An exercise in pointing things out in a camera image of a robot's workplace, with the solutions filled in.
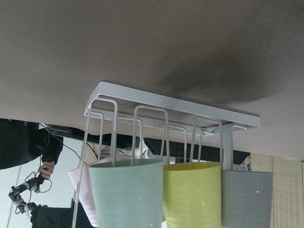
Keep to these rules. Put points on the person's hand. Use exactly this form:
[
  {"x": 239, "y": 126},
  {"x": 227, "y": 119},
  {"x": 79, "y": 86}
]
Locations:
[{"x": 46, "y": 169}]

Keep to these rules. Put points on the green cup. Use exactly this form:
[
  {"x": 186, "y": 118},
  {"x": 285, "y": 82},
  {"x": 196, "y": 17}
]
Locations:
[{"x": 129, "y": 194}]

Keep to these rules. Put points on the pink cup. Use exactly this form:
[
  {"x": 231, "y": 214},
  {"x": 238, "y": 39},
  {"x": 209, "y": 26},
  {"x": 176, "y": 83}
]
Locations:
[{"x": 86, "y": 195}]

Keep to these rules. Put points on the yellow cup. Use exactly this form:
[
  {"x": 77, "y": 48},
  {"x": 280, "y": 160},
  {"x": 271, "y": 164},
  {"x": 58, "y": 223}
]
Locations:
[{"x": 192, "y": 195}]

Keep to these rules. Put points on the grey cup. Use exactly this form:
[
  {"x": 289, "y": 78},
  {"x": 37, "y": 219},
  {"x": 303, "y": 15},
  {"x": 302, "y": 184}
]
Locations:
[{"x": 246, "y": 199}]

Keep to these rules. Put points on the person in black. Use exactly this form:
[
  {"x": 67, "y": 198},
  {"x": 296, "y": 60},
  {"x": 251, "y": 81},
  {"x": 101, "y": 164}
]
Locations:
[{"x": 22, "y": 142}]

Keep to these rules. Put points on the white wire cup rack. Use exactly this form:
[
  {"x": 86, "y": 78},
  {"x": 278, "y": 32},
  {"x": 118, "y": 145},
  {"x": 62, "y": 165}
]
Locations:
[{"x": 153, "y": 113}]

